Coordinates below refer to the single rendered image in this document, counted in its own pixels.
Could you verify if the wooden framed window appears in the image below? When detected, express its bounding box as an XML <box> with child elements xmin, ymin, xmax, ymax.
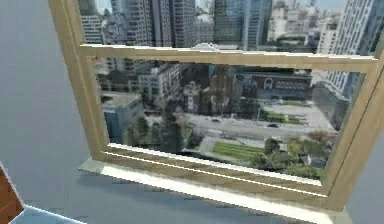
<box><xmin>47</xmin><ymin>0</ymin><xmax>384</xmax><ymax>224</ymax></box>

